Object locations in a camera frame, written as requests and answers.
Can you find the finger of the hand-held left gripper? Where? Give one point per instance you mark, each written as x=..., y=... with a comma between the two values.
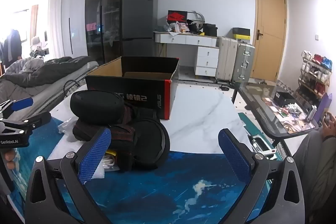
x=22, y=104
x=31, y=120

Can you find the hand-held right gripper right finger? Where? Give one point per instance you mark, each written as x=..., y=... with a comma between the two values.
x=235, y=157

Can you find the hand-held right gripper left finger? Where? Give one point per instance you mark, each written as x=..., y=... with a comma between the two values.
x=96, y=154

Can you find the black red glove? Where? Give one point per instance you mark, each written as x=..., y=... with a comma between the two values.
x=89, y=130
x=123, y=154

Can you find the clear plastic bag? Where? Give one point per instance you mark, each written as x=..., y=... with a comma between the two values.
x=65, y=129

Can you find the black oval cushion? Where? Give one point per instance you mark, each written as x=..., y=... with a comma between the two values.
x=97, y=107

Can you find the black round cushion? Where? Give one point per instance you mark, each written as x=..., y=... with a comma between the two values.
x=151, y=144

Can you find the black cardboard box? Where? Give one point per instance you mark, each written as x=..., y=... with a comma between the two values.
x=147, y=100

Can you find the person's left hand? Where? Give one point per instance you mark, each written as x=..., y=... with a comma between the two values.
x=10, y=163

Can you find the bed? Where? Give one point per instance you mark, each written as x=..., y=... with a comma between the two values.
x=47, y=98

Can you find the grey quilt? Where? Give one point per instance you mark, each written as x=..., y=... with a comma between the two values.
x=52, y=69

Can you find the glass table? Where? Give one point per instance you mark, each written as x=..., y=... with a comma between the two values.
x=260, y=111

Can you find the hanging dark coat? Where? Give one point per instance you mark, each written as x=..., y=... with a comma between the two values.
x=11, y=48

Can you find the blue patterned desk mat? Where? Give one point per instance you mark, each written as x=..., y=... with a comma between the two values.
x=157, y=187

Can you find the small black open box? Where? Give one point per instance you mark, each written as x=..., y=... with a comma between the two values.
x=284, y=98

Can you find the patterned floor mat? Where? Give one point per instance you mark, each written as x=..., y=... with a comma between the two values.
x=199, y=82

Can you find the white curtain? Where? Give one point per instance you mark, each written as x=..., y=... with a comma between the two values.
x=56, y=16

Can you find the silver suitcase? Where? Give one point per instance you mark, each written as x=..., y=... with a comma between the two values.
x=242, y=61

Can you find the beige suitcase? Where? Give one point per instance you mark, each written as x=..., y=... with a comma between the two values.
x=225, y=58

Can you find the purple paper bag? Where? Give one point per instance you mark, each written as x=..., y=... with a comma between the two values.
x=323, y=108

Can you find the white desk with drawers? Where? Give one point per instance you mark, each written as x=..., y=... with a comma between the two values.
x=207, y=56

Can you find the shoe rack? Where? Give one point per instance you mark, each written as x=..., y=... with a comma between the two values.
x=315, y=74

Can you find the white wardrobe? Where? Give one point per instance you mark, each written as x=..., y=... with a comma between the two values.
x=78, y=3

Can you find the black yellow box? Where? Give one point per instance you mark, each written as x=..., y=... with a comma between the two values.
x=241, y=33

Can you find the black bag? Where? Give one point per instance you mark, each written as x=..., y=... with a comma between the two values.
x=210, y=29

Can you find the wooden door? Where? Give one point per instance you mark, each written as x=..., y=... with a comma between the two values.
x=269, y=29

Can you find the dark glass wardrobe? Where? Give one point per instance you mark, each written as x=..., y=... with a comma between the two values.
x=110, y=3

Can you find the pile of desk clutter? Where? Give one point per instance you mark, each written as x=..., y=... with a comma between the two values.
x=177, y=27

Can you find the grey refrigerator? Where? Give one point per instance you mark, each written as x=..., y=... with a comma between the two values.
x=139, y=16

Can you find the round mirror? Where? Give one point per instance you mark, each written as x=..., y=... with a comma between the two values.
x=197, y=18

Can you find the flat red black box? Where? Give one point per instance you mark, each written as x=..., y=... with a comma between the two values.
x=177, y=16

